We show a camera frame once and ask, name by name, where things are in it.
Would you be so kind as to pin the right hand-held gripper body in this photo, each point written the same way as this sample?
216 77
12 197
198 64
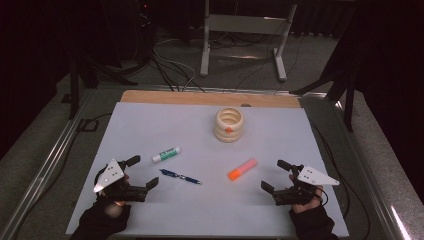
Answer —
316 176

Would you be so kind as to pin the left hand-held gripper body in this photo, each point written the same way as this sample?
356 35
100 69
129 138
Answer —
110 173

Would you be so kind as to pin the blue pen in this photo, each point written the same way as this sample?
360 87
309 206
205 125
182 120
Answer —
180 176

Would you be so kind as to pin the pink orange highlighter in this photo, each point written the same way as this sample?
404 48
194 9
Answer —
242 169

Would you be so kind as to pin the cream ribbed pen holder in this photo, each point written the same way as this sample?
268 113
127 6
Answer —
228 131

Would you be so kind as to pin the person's right hand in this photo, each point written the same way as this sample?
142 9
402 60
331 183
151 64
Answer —
305 208

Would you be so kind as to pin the person's left hand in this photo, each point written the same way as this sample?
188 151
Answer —
113 208

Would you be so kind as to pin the white green glue stick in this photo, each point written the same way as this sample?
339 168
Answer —
166 155

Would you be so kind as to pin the white table mat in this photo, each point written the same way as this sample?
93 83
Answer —
200 206

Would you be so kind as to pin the black stand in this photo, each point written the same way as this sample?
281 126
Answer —
348 106
74 90

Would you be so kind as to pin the grey metal stand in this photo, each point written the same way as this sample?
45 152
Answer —
245 24

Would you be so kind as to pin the aluminium table frame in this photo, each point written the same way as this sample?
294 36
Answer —
43 166

